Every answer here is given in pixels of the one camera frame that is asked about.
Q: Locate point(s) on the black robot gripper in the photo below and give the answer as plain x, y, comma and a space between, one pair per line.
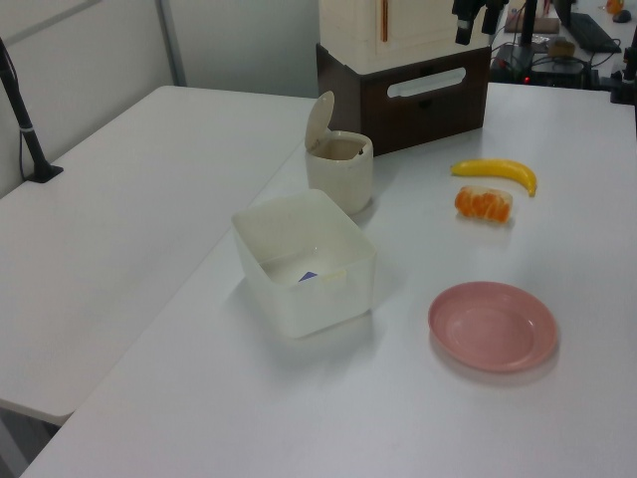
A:
478, 6

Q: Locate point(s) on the beige trash can with lid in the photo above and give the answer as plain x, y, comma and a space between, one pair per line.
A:
339, 169

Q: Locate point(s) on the cream toy cabinet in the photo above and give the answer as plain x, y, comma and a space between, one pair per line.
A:
393, 30

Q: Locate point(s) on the small brown object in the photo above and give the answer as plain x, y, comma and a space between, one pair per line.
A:
561, 46

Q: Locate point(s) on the dark brown crate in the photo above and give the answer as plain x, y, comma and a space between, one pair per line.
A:
413, 99

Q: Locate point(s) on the black keyboard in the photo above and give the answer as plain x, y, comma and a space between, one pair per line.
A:
592, 32

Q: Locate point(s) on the small orange object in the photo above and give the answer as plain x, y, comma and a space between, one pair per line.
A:
614, 6

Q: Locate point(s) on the yellow banana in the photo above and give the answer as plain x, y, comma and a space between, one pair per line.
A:
502, 168

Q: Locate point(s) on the black computer mouse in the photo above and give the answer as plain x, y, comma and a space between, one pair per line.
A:
623, 18

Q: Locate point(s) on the peeled orange fruit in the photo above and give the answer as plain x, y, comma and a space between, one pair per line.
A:
484, 205

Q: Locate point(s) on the white plastic storage box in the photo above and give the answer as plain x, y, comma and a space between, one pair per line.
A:
303, 262

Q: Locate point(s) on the purple card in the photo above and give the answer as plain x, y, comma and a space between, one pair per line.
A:
308, 277

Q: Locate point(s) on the pink plate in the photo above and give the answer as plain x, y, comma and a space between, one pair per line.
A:
491, 333

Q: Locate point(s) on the black upright stand post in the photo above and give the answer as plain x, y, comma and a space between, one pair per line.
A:
527, 22

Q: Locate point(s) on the black table clamp mount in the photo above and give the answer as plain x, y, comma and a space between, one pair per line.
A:
624, 74

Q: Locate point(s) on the black camera stand pole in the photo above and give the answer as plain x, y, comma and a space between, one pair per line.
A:
20, 114

